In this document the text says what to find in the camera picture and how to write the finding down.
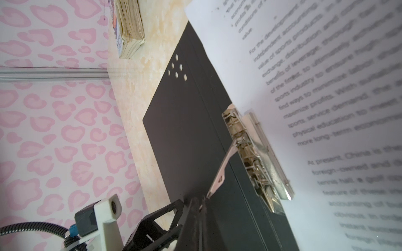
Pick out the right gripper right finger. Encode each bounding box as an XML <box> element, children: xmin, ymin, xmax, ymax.
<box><xmin>201</xmin><ymin>197</ymin><xmax>228</xmax><ymax>251</ymax></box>

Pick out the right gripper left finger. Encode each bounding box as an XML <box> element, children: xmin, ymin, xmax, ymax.
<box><xmin>175</xmin><ymin>198</ymin><xmax>202</xmax><ymax>251</ymax></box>

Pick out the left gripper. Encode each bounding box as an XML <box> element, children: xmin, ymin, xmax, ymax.
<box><xmin>123</xmin><ymin>199</ymin><xmax>184</xmax><ymax>251</ymax></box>

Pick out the black A4 clip folder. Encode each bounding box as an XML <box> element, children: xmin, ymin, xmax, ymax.
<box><xmin>143</xmin><ymin>24</ymin><xmax>298</xmax><ymax>251</ymax></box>

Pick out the metal folder clip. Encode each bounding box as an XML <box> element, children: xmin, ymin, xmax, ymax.
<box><xmin>206</xmin><ymin>104</ymin><xmax>295</xmax><ymax>215</ymax></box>

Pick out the printed sheet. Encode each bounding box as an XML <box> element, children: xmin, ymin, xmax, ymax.
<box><xmin>185</xmin><ymin>1</ymin><xmax>402</xmax><ymax>251</ymax></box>

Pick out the colourful paperback book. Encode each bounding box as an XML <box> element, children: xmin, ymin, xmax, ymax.
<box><xmin>108</xmin><ymin>0</ymin><xmax>146</xmax><ymax>59</ymax></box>

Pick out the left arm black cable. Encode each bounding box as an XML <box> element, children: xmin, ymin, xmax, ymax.
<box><xmin>0</xmin><ymin>221</ymin><xmax>79</xmax><ymax>248</ymax></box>

